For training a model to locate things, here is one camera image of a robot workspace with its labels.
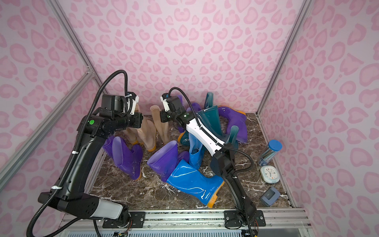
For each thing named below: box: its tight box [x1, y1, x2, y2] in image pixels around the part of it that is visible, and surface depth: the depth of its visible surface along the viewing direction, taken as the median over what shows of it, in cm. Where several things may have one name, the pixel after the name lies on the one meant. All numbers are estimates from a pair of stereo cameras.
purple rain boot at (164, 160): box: [147, 140, 190, 183], surface depth 72 cm
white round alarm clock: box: [260, 164, 281, 185], surface depth 87 cm
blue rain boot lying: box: [166, 158, 226, 208], surface depth 80 cm
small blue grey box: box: [260, 186, 281, 207], surface depth 80 cm
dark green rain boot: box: [203, 91, 214, 110], surface depth 97 cm
